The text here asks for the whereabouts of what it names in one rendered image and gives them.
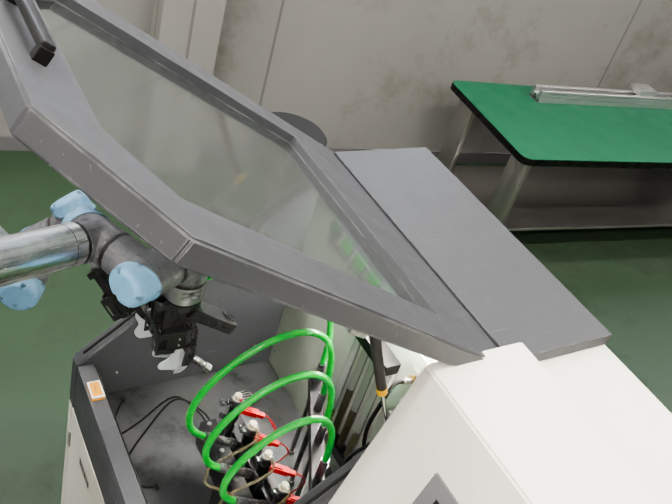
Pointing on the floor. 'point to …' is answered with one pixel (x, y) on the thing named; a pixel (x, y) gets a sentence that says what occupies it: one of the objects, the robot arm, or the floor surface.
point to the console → (492, 441)
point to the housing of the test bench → (517, 300)
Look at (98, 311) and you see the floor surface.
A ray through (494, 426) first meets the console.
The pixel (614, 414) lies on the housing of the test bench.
